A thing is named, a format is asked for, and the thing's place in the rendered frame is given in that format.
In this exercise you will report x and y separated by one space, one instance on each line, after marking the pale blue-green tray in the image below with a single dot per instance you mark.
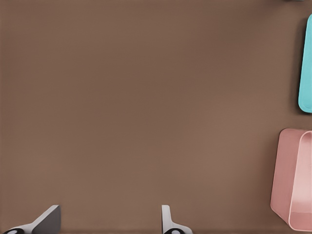
306 73

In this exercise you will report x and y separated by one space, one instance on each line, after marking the pink box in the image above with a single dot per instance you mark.
285 175

